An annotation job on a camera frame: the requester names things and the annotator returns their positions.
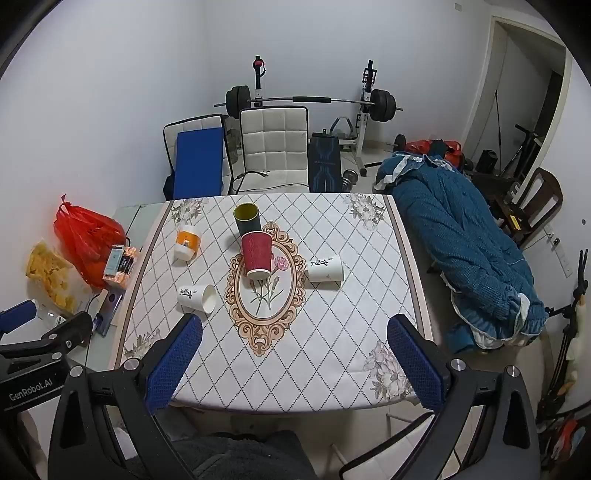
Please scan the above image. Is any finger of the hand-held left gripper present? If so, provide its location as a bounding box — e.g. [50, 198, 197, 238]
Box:
[0, 300, 38, 334]
[28, 311, 94, 360]

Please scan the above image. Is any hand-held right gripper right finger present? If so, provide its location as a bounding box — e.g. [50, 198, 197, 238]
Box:
[387, 314, 542, 480]

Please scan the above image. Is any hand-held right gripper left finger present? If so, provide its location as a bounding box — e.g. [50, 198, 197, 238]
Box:
[47, 313, 204, 480]

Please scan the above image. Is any white paper cup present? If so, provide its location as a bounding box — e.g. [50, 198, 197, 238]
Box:
[307, 253, 345, 284]
[177, 283, 218, 315]

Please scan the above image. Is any orange and white cup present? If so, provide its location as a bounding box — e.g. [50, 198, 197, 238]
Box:
[174, 226, 203, 263]

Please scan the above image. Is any red ribbed paper cup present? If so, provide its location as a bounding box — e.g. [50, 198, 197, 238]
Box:
[241, 231, 274, 280]

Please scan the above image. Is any dark green paper cup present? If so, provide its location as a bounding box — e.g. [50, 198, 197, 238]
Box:
[233, 203, 262, 237]

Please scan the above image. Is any purple flat device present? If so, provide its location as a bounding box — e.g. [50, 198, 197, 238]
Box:
[93, 290, 124, 336]

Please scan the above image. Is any clear bag of yellow chips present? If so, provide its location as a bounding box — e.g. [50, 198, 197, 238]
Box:
[25, 240, 79, 312]

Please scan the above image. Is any orange and teal packet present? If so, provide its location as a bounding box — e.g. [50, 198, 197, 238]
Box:
[102, 244, 140, 283]

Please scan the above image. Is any floral printed tablecloth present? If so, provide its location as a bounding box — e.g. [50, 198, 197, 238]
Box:
[107, 193, 437, 414]

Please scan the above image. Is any red plastic bag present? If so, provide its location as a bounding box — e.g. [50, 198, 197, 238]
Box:
[53, 195, 127, 291]

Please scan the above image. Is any person's dark clothing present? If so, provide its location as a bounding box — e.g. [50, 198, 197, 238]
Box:
[173, 429, 320, 480]

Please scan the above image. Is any blue quilted robe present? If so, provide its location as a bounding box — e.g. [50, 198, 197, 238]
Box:
[373, 151, 550, 355]

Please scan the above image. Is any black stand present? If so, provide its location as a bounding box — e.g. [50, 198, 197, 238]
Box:
[538, 249, 591, 418]

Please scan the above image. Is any metal dumbbell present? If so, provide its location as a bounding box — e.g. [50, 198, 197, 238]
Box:
[342, 168, 369, 192]

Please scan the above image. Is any blue flat board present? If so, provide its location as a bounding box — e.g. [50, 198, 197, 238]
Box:
[172, 127, 225, 200]

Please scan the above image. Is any dark wooden chair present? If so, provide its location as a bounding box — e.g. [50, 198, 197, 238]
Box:
[495, 167, 564, 251]

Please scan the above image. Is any black box speaker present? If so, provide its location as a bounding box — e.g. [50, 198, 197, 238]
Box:
[475, 148, 500, 173]

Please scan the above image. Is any black and blue weight bench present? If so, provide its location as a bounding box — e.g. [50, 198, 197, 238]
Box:
[308, 132, 343, 193]

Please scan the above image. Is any white padded chair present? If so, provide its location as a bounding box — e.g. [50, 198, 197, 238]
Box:
[238, 106, 310, 195]
[163, 114, 228, 200]

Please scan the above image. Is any white barbell rack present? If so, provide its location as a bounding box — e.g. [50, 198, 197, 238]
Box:
[250, 55, 379, 178]

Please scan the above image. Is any black barbell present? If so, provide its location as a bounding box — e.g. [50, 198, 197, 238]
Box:
[225, 85, 404, 125]

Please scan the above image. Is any white chair frame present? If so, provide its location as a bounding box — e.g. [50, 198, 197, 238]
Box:
[323, 406, 467, 480]

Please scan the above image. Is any black cable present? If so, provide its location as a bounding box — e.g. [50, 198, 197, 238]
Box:
[230, 169, 274, 195]

